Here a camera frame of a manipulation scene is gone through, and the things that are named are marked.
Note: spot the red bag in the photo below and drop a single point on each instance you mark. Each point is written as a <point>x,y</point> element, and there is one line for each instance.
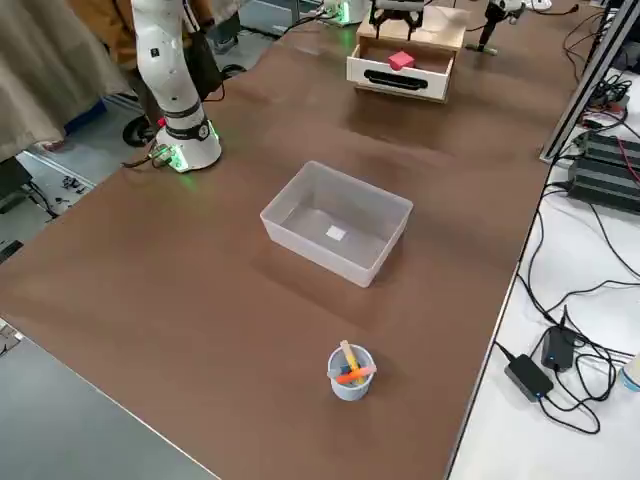
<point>401,61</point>

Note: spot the green stick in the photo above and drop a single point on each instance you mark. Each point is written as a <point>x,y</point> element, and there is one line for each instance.
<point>474,48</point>

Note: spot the black power brick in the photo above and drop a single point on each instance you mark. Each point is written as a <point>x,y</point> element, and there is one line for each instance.
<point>605,185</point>
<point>607,150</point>

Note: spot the orange marker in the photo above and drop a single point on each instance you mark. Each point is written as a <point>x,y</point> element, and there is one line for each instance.
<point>356,376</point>

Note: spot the clear plastic box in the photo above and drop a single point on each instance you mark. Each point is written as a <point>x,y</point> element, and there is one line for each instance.
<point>340,235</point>

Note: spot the grey power adapter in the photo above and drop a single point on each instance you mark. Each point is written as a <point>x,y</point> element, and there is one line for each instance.
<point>527,376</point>

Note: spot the black bag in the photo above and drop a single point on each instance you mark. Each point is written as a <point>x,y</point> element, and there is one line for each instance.
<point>205,65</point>

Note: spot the beige fabric cover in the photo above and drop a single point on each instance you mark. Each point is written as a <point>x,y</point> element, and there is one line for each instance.
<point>50,75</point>

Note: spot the aluminium frame post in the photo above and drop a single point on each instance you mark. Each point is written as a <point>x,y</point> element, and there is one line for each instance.
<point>585,85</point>

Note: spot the flat wooden stick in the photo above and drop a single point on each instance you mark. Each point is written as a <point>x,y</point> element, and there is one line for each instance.
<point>350,355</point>

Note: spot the wooden drawer cabinet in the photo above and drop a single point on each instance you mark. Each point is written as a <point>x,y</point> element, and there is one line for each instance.
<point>445,30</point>

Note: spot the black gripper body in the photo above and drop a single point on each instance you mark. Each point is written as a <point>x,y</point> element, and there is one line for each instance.
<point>492,15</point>
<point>400,6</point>

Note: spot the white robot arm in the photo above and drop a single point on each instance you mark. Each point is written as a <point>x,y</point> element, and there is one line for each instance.
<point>170,75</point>

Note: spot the small black wheel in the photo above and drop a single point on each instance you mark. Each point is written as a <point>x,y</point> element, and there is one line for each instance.
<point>140,131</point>

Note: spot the black power adapter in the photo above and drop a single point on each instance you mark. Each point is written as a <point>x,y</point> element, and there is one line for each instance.
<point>560,347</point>

